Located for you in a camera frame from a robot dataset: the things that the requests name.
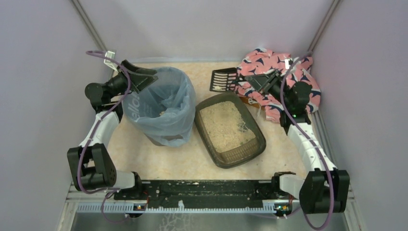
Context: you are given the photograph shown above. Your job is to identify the black litter scoop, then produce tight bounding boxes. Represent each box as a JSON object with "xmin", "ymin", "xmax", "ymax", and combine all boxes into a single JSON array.
[{"xmin": 209, "ymin": 67, "xmax": 244, "ymax": 92}]

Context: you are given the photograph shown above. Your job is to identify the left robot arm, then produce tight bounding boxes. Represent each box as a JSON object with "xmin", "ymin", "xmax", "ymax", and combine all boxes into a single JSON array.
[{"xmin": 67, "ymin": 60, "xmax": 158, "ymax": 195}]

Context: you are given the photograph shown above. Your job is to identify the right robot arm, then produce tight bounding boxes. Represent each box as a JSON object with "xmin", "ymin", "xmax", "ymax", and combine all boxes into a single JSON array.
[{"xmin": 244, "ymin": 71, "xmax": 350, "ymax": 214}]

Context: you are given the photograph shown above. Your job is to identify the brown litter box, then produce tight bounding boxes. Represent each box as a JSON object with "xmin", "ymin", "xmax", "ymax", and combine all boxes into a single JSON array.
[{"xmin": 194, "ymin": 92, "xmax": 267, "ymax": 168}]

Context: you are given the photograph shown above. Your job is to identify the pink patterned cloth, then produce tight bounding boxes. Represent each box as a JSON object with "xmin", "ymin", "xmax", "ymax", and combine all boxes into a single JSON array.
[{"xmin": 236, "ymin": 48, "xmax": 321, "ymax": 124}]

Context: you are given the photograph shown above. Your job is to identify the blue-lined trash bin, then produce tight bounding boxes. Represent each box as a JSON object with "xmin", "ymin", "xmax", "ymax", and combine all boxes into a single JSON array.
[{"xmin": 122, "ymin": 67, "xmax": 196, "ymax": 147}]

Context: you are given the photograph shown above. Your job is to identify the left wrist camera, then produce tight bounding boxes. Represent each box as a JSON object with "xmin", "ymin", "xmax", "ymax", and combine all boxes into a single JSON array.
[{"xmin": 103, "ymin": 51, "xmax": 117, "ymax": 71}]

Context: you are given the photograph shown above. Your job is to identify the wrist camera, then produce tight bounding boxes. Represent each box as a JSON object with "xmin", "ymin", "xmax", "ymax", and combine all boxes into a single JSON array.
[
  {"xmin": 103, "ymin": 51, "xmax": 117, "ymax": 71},
  {"xmin": 284, "ymin": 58, "xmax": 293, "ymax": 70}
]

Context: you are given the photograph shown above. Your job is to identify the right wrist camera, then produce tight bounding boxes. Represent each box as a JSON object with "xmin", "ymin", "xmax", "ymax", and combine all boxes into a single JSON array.
[{"xmin": 284, "ymin": 58, "xmax": 293, "ymax": 70}]

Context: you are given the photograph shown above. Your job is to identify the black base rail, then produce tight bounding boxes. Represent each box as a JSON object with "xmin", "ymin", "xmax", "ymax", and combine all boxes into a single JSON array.
[{"xmin": 68, "ymin": 180, "xmax": 319, "ymax": 214}]

